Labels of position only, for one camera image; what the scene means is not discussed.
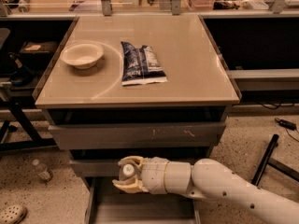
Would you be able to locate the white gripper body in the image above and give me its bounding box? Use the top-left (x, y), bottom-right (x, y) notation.
top-left (141, 157), bottom-right (169, 194)

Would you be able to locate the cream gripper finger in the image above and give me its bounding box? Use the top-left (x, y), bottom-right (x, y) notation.
top-left (112, 175), bottom-right (148, 194)
top-left (118, 156), bottom-right (145, 171)

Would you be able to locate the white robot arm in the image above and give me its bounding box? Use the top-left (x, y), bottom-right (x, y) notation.
top-left (113, 156), bottom-right (299, 224)

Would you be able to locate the bottom open grey drawer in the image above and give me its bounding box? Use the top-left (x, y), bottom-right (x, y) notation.
top-left (84, 177), bottom-right (202, 224)

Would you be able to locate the middle grey drawer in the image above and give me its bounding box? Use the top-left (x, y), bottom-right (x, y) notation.
top-left (70, 160), bottom-right (120, 177)

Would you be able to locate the top grey drawer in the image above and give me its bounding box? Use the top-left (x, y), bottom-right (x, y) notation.
top-left (49, 122), bottom-right (226, 149)

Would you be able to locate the clear bottle on floor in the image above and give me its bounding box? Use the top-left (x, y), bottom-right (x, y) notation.
top-left (32, 159), bottom-right (52, 182)

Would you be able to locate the blue snack bag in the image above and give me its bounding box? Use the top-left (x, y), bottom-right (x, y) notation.
top-left (121, 41), bottom-right (167, 86)

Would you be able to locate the white ceramic bowl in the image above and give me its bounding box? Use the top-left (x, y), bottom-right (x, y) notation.
top-left (60, 42), bottom-right (104, 69)

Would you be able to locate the white clog shoe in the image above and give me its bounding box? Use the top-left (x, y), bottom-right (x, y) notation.
top-left (0, 204), bottom-right (27, 224)

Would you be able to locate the black chair leg base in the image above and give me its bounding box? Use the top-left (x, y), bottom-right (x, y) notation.
top-left (251, 134), bottom-right (299, 186)

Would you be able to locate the black power adapter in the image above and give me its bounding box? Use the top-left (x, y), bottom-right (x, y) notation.
top-left (275, 118), bottom-right (297, 131)

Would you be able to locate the dark box on shelf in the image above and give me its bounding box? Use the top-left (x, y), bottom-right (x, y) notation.
top-left (19, 41), bottom-right (58, 61)

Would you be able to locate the black stand frame left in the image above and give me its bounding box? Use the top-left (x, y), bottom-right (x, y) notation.
top-left (0, 89), bottom-right (56, 152)

